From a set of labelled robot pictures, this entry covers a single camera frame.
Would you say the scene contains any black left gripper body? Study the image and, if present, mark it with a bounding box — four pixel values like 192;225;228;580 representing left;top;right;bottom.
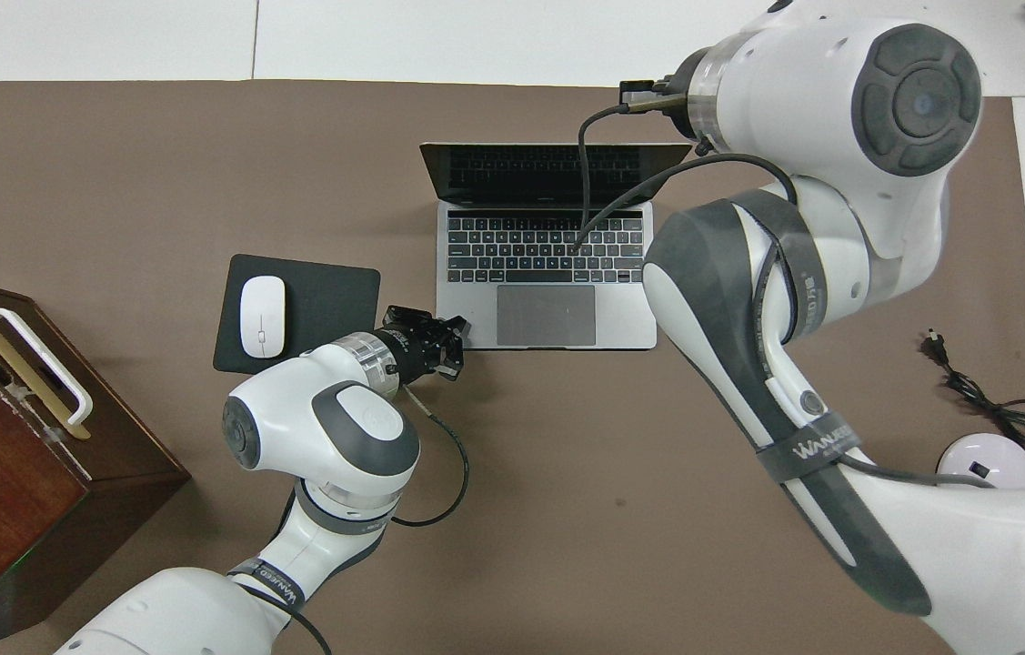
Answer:
382;307;445;388

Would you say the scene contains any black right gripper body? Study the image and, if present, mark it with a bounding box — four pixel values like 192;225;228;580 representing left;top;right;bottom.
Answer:
658;53;699;124

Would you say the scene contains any silver grey laptop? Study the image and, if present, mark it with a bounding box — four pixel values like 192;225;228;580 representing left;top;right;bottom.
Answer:
419;142;693;351

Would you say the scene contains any black mouse pad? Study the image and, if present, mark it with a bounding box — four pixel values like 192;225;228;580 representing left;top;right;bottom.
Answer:
213;254;382;374

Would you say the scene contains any white computer mouse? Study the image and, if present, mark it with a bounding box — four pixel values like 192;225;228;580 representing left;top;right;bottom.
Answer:
239;276;287;359

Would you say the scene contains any brown table mat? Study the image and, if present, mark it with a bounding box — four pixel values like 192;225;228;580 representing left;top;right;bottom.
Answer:
0;79;1025;655

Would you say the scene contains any dark brown wooden box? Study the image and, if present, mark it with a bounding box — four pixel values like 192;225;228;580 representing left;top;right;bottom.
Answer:
0;270;192;655

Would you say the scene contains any white desk lamp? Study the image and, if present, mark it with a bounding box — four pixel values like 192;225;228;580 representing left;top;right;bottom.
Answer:
935;373;1025;497

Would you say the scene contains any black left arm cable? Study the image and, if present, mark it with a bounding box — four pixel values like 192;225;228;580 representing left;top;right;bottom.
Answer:
226;387;472;655

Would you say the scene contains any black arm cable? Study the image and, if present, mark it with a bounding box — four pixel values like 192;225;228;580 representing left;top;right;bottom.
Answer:
226;387;472;655
571;80;995;492

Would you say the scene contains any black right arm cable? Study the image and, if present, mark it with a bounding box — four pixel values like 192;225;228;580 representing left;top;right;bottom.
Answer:
571;80;995;492

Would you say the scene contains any white box handle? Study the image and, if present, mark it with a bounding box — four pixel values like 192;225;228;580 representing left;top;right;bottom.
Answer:
0;307;94;427

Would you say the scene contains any black lamp power cable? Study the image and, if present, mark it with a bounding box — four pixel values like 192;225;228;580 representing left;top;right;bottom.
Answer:
921;329;1025;453

